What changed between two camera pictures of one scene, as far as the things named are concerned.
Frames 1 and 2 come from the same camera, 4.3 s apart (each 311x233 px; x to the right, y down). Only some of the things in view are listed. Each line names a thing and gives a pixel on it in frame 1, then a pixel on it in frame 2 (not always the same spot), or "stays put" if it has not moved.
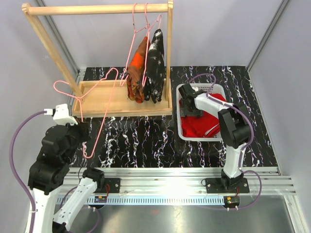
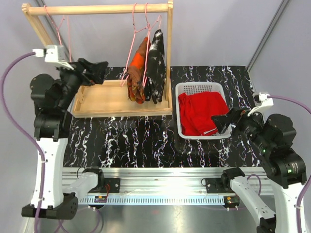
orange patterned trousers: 135,78 stays put
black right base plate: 214,186 stays put
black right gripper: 184,112 → 223,121
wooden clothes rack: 107,98 stays put
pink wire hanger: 149,25 stays put
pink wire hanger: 81,109 → 59,33
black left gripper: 83,127 → 96,71
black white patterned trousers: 155,68 stays put
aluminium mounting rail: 160,180 stays put
